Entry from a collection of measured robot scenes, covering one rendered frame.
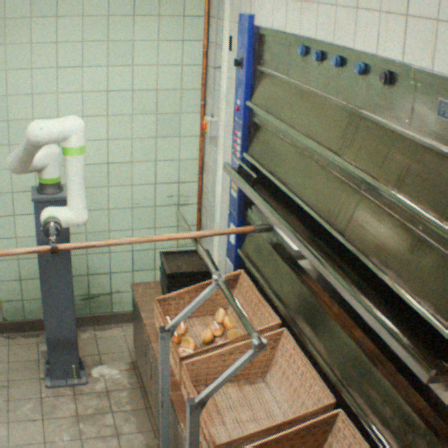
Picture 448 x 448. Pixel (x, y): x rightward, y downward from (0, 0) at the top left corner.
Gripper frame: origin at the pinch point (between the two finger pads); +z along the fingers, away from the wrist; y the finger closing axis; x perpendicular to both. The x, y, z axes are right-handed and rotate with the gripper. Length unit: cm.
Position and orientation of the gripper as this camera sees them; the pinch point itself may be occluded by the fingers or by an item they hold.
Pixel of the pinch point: (53, 248)
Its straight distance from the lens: 268.4
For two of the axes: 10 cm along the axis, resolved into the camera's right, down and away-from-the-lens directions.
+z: 2.8, 3.8, -8.8
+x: -9.6, 0.7, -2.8
